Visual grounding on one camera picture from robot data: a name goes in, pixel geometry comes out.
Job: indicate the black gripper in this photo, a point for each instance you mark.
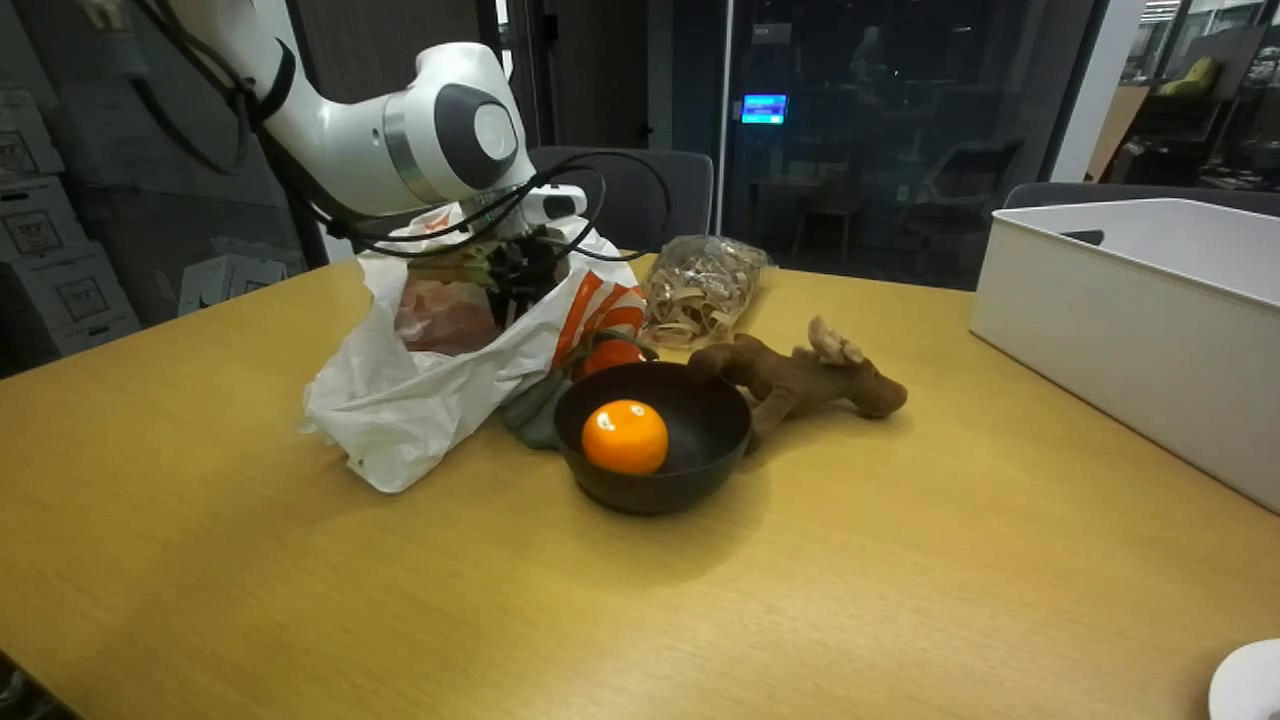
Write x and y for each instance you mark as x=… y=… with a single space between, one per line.
x=520 y=275

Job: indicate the white orange plastic bag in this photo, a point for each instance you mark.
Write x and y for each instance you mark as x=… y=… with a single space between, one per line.
x=398 y=414

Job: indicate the orange fruit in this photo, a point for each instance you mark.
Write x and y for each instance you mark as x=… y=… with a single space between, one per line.
x=625 y=438

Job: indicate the black bowl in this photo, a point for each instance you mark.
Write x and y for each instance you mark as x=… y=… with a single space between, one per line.
x=706 y=417

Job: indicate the green red plush toy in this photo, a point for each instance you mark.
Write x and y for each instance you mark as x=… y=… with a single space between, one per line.
x=533 y=411

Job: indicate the clear bag of nuts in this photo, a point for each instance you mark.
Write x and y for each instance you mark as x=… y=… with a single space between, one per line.
x=697 y=291

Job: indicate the brown plush toy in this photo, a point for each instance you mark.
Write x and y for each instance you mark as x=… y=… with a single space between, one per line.
x=781 y=385

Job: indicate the blue screen monitor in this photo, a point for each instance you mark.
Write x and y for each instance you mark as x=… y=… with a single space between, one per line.
x=765 y=111

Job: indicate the white rectangular box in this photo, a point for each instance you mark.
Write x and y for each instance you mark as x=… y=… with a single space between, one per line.
x=1167 y=312

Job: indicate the white plate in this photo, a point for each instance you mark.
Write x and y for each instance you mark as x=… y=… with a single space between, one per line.
x=1244 y=682

